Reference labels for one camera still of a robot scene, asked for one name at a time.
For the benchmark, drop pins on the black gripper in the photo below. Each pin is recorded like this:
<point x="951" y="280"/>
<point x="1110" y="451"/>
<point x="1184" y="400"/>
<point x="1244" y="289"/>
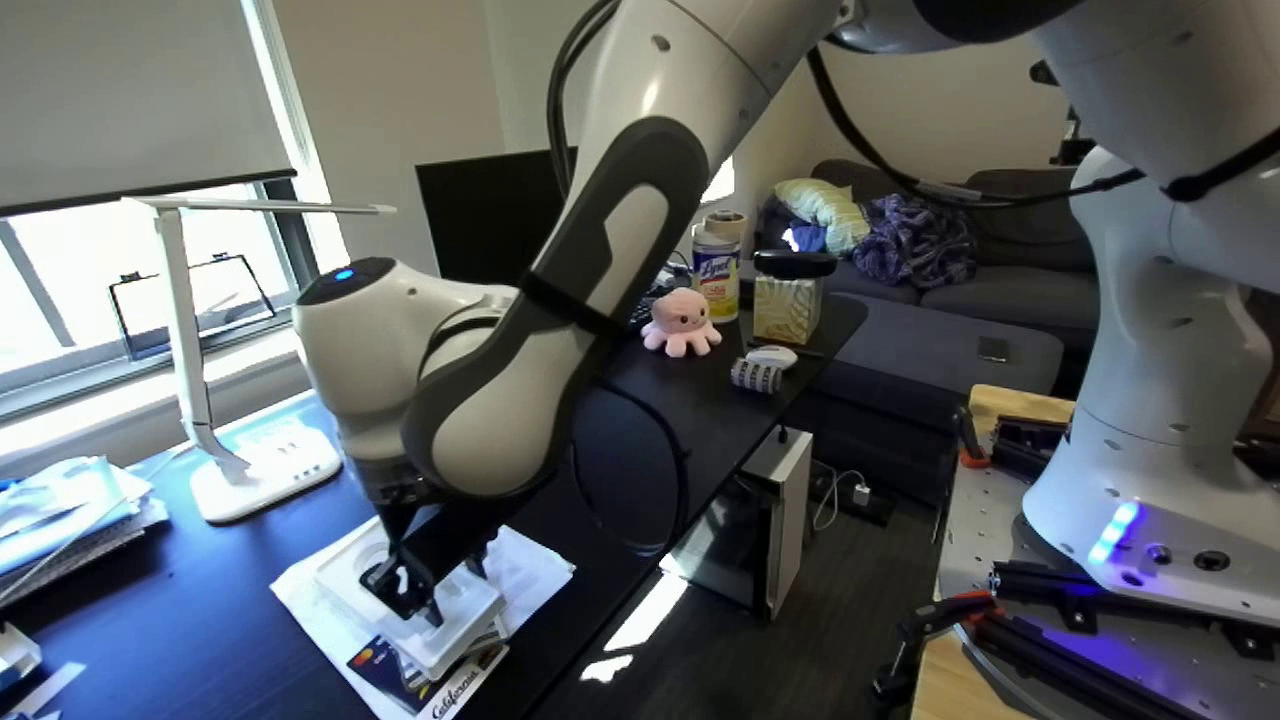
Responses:
<point x="444" y="512"/>

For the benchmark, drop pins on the white plastic packaging tray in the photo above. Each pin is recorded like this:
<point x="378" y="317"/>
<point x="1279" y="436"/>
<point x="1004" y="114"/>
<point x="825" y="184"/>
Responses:
<point x="467" y="627"/>

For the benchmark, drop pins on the dark bank card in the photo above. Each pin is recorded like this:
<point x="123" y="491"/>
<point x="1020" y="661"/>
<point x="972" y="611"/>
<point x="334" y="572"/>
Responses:
<point x="381" y="661"/>

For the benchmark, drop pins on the large white printed paper sheet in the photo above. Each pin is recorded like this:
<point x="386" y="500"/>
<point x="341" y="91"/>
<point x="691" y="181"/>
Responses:
<point x="312" y="600"/>

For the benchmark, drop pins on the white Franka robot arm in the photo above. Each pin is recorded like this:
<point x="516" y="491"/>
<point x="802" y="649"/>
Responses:
<point x="643" y="82"/>

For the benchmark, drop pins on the stack of envelopes and papers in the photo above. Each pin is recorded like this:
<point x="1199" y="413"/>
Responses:
<point x="65" y="512"/>

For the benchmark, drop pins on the white desk lamp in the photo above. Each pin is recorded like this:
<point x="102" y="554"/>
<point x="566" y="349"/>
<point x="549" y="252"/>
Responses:
<point x="253" y="472"/>

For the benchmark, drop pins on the black computer monitor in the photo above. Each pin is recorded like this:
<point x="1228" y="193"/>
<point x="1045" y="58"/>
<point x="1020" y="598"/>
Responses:
<point x="467" y="214"/>

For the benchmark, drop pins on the white flat strip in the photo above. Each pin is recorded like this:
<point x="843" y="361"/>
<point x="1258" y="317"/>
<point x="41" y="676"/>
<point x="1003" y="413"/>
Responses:
<point x="41" y="692"/>

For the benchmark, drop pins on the silver computer tower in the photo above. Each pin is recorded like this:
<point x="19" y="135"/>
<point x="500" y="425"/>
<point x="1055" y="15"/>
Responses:
<point x="783" y="522"/>

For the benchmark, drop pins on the pink octopus plush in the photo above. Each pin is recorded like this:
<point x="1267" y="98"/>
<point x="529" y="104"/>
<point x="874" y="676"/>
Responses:
<point x="681" y="320"/>

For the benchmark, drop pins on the small white box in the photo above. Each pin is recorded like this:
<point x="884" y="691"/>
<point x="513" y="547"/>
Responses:
<point x="19" y="656"/>

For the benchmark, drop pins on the grey striped cylinder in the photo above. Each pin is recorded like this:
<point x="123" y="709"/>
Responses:
<point x="759" y="378"/>

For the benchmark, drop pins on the white computer mouse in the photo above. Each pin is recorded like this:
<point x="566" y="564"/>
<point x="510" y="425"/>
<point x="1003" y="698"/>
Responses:
<point x="773" y="357"/>

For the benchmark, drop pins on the wipes canister with white lid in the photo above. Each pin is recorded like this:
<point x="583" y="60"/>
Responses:
<point x="723" y="267"/>

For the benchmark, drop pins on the black power brick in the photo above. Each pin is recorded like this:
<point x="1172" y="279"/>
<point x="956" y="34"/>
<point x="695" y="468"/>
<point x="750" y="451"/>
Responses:
<point x="860" y="496"/>

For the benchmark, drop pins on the patterned tissue box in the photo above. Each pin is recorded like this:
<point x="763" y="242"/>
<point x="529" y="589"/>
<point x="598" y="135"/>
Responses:
<point x="785" y="308"/>

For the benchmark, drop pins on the black oval object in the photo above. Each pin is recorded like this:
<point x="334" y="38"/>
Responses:
<point x="799" y="267"/>

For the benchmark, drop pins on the orange black clamp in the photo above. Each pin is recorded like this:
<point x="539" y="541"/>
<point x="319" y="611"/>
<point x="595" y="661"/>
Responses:
<point x="940" y="611"/>
<point x="1020" y="447"/>

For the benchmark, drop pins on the tan wooden board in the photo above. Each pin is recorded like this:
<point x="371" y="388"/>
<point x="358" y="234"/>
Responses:
<point x="955" y="680"/>

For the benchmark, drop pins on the wide white roller blind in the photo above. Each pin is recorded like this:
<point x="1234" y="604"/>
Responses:
<point x="135" y="94"/>

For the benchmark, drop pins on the pale fluffy pillow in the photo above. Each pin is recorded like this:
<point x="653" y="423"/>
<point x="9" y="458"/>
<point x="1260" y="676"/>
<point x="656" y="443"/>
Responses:
<point x="823" y="205"/>

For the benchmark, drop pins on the metal robot mounting table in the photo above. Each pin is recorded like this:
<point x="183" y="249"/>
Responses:
<point x="971" y="535"/>

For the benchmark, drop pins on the fabric sofa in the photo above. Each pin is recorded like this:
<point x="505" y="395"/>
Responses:
<point x="935" y="346"/>

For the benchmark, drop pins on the purple blanket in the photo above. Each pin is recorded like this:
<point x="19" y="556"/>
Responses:
<point x="912" y="242"/>

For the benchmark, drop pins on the wooden block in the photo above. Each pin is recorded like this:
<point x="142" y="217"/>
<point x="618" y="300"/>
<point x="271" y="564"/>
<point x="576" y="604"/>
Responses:
<point x="1020" y="400"/>

